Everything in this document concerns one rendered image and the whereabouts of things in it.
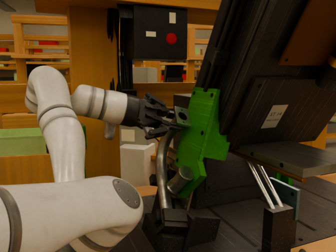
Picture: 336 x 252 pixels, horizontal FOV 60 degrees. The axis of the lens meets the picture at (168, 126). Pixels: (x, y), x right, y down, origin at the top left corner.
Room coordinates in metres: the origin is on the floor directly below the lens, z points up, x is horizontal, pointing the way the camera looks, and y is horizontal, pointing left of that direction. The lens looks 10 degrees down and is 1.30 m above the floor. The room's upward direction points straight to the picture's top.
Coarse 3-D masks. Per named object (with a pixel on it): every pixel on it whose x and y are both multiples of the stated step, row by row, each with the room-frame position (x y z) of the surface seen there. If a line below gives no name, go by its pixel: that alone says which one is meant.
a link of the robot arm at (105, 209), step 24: (0, 192) 0.25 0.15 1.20; (24, 192) 0.27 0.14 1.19; (48, 192) 0.30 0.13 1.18; (72, 192) 0.32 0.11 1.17; (96, 192) 0.35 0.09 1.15; (120, 192) 0.39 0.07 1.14; (24, 216) 0.25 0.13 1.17; (48, 216) 0.27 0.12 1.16; (72, 216) 0.30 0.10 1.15; (96, 216) 0.33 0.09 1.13; (120, 216) 0.36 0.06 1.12; (24, 240) 0.24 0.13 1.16; (48, 240) 0.26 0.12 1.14; (72, 240) 0.29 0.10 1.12; (96, 240) 0.37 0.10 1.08
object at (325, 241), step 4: (332, 236) 0.68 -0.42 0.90; (320, 240) 0.66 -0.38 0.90; (324, 240) 0.66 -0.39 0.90; (328, 240) 0.66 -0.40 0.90; (332, 240) 0.66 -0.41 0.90; (304, 244) 0.64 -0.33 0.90; (308, 244) 0.64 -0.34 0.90; (312, 244) 0.64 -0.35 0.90; (316, 244) 0.64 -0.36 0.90; (320, 244) 0.64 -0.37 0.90; (324, 244) 0.64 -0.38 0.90; (328, 244) 0.64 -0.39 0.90; (332, 244) 0.64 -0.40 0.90; (292, 248) 0.63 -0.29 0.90; (296, 248) 0.63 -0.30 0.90; (300, 248) 0.63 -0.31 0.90; (304, 248) 0.63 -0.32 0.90; (308, 248) 0.63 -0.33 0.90; (312, 248) 0.63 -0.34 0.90; (316, 248) 0.63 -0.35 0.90; (320, 248) 0.63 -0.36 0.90; (324, 248) 0.63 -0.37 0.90; (328, 248) 0.63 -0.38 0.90; (332, 248) 0.63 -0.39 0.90
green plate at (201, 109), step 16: (192, 96) 0.75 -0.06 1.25; (208, 96) 0.67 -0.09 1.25; (192, 112) 0.72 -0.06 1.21; (208, 112) 0.65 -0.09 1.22; (192, 128) 0.70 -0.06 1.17; (208, 128) 0.64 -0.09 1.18; (192, 144) 0.68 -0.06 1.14; (208, 144) 0.66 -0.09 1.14; (224, 144) 0.68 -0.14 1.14; (176, 160) 0.73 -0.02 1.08; (192, 160) 0.66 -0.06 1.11; (224, 160) 0.68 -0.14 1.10
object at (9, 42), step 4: (0, 40) 9.77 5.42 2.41; (4, 40) 9.79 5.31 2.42; (8, 40) 9.81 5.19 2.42; (12, 40) 9.84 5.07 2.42; (0, 44) 9.76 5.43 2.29; (4, 44) 9.79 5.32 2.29; (8, 44) 9.81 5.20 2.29; (12, 44) 9.83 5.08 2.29; (8, 48) 9.81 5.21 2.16; (0, 56) 9.76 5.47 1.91; (4, 56) 9.78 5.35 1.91; (8, 56) 9.80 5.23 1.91; (0, 60) 9.75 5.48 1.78; (4, 60) 9.78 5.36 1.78; (8, 60) 9.80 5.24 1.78; (8, 64) 9.80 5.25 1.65
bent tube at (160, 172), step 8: (176, 112) 0.72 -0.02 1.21; (184, 112) 0.73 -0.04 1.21; (176, 120) 0.70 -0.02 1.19; (184, 120) 0.71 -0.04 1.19; (168, 136) 0.75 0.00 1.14; (160, 144) 0.76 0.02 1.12; (168, 144) 0.77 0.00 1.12; (160, 152) 0.76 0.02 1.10; (160, 160) 0.75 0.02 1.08; (160, 168) 0.74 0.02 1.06; (160, 176) 0.72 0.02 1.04; (160, 184) 0.70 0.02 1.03; (160, 192) 0.68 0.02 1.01; (160, 200) 0.67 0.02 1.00; (168, 200) 0.67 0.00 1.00; (160, 208) 0.66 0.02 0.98
